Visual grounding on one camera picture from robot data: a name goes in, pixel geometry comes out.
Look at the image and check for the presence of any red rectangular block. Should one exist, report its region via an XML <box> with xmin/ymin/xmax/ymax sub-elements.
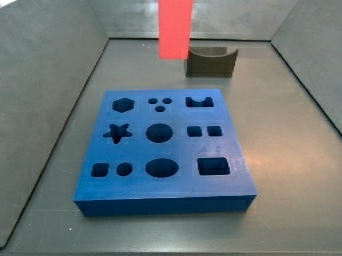
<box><xmin>158</xmin><ymin>0</ymin><xmax>194</xmax><ymax>59</ymax></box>

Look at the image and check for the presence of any blue shape sorter board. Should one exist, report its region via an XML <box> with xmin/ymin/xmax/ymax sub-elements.
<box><xmin>74</xmin><ymin>89</ymin><xmax>257</xmax><ymax>217</ymax></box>

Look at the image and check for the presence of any dark grey curved holder block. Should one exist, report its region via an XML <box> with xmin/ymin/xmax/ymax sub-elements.
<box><xmin>186</xmin><ymin>47</ymin><xmax>240</xmax><ymax>78</ymax></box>

